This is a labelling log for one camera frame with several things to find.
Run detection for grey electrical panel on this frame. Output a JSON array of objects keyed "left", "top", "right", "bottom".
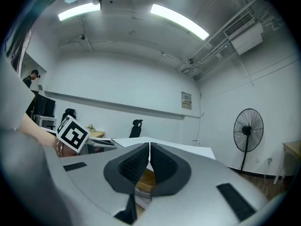
[{"left": 181, "top": 91, "right": 193, "bottom": 110}]

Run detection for white microwave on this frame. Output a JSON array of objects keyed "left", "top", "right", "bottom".
[{"left": 85, "top": 136, "right": 217, "bottom": 161}]

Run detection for white ceiling pipes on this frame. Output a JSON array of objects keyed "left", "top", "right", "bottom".
[{"left": 178, "top": 41, "right": 236, "bottom": 80}]

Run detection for black office chair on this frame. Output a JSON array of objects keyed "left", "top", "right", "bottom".
[{"left": 128, "top": 119, "right": 144, "bottom": 139}]

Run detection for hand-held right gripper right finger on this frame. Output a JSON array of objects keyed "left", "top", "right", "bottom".
[{"left": 138, "top": 142, "right": 271, "bottom": 226}]

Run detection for silver bracelet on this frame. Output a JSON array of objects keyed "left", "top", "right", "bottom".
[{"left": 55, "top": 139, "right": 63, "bottom": 158}]

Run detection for beige plastic tray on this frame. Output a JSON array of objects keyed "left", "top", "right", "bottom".
[{"left": 135, "top": 168, "right": 157, "bottom": 193}]

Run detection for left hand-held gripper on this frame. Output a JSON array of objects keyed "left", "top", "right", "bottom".
[{"left": 55, "top": 114, "right": 91, "bottom": 153}]

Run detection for black computer monitors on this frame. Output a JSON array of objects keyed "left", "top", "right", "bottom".
[{"left": 32, "top": 94, "right": 56, "bottom": 118}]

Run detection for long ceiling light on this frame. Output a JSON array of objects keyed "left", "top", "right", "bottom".
[
  {"left": 150, "top": 3, "right": 210, "bottom": 41},
  {"left": 57, "top": 2, "right": 102, "bottom": 22}
]

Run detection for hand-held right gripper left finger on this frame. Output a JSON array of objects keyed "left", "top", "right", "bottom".
[{"left": 58, "top": 142, "right": 151, "bottom": 226}]

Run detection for person's left forearm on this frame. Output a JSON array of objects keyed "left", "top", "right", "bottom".
[{"left": 19, "top": 113, "right": 79, "bottom": 158}]

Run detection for white wall rail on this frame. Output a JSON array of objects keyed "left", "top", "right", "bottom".
[{"left": 44, "top": 90, "right": 201, "bottom": 121}]

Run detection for wooden desk white legs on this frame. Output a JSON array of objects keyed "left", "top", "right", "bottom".
[{"left": 273, "top": 140, "right": 301, "bottom": 186}]

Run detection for light wooden desk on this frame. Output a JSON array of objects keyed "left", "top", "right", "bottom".
[{"left": 87, "top": 129, "right": 105, "bottom": 139}]

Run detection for black standing fan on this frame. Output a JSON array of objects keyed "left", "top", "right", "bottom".
[{"left": 233, "top": 107, "right": 265, "bottom": 174}]

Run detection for person's white printed t-shirt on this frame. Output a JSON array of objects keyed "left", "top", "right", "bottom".
[{"left": 0, "top": 27, "right": 36, "bottom": 133}]

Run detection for white air conditioner unit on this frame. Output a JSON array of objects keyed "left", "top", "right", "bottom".
[{"left": 223, "top": 11, "right": 264, "bottom": 56}]

